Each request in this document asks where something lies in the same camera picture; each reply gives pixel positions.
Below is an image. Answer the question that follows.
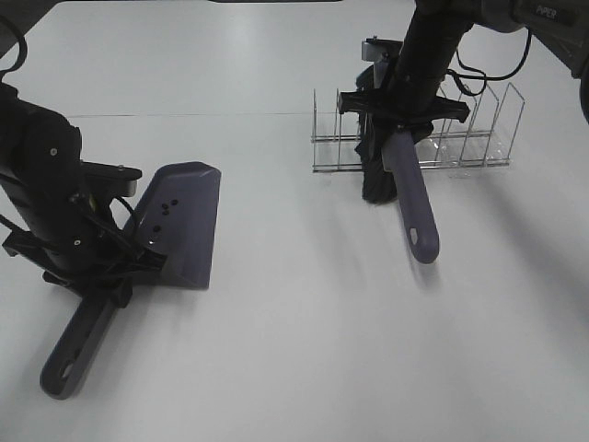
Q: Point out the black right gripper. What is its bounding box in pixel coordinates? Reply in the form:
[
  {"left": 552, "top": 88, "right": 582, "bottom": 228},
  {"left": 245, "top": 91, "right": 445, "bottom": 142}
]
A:
[{"left": 338, "top": 68, "right": 469, "bottom": 138}]

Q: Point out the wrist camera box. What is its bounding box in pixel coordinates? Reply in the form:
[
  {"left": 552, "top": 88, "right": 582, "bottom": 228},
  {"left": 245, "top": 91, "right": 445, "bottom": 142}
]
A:
[
  {"left": 362, "top": 37, "right": 403, "bottom": 63},
  {"left": 87, "top": 164, "right": 143, "bottom": 198}
]

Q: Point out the purple plastic dustpan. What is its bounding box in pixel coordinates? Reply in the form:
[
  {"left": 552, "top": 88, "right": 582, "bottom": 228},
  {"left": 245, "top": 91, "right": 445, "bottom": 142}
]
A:
[{"left": 40, "top": 162, "right": 221, "bottom": 400}]

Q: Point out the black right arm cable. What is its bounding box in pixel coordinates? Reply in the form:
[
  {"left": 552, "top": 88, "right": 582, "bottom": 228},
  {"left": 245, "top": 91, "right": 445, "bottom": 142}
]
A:
[{"left": 444, "top": 22, "right": 535, "bottom": 96}]

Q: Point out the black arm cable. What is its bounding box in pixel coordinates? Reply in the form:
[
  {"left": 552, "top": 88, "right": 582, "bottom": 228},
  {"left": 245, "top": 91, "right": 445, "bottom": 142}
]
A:
[
  {"left": 444, "top": 22, "right": 535, "bottom": 96},
  {"left": 0, "top": 16, "right": 29, "bottom": 75}
]

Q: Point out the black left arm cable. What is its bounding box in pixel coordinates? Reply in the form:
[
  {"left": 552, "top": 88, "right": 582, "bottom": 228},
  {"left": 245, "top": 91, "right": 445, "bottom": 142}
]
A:
[{"left": 0, "top": 16, "right": 29, "bottom": 75}]

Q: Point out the pile of coffee beans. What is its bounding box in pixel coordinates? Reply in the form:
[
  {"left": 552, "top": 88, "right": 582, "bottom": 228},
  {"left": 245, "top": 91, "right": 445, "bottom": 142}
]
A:
[{"left": 144, "top": 198, "right": 179, "bottom": 244}]

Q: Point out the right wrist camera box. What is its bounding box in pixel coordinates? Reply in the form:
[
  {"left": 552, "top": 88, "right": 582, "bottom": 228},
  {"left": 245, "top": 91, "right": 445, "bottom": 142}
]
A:
[{"left": 362, "top": 37, "right": 403, "bottom": 63}]

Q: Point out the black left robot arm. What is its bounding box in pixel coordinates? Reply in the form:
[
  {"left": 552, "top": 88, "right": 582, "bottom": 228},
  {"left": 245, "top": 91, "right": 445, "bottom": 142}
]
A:
[{"left": 1, "top": 85, "right": 165, "bottom": 308}]

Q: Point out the chrome wire rack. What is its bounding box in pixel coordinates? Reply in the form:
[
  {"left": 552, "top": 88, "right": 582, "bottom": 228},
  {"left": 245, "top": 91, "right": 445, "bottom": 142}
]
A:
[{"left": 310, "top": 82, "right": 525, "bottom": 173}]

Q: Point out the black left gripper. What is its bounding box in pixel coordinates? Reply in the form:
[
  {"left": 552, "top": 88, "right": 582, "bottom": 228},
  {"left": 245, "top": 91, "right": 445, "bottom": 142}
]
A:
[{"left": 1, "top": 160, "right": 145, "bottom": 292}]

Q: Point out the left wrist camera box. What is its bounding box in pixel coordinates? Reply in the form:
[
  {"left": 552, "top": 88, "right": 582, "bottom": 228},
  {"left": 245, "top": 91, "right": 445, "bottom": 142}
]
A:
[{"left": 87, "top": 164, "right": 143, "bottom": 198}]

